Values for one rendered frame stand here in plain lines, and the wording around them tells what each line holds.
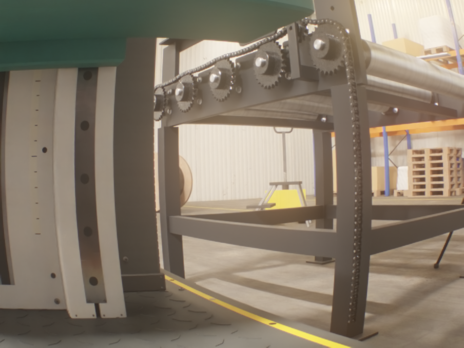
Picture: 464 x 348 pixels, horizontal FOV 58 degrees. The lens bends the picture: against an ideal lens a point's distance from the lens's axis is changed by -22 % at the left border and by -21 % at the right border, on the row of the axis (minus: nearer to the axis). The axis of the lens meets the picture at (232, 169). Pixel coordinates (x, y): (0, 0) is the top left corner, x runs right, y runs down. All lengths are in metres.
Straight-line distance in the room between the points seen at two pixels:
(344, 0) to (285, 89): 0.41
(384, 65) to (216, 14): 1.04
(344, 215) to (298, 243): 0.24
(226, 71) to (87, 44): 1.30
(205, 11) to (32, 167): 0.29
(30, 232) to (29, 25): 0.27
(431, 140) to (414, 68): 10.50
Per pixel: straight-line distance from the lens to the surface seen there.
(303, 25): 1.49
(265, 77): 1.62
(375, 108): 2.35
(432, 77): 1.74
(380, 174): 11.67
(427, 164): 10.02
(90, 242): 0.59
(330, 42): 1.36
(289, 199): 6.70
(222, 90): 1.84
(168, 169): 2.35
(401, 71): 1.58
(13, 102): 0.63
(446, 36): 10.52
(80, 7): 0.46
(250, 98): 1.78
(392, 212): 2.48
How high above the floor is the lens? 0.49
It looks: 1 degrees up
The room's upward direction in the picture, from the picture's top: 2 degrees counter-clockwise
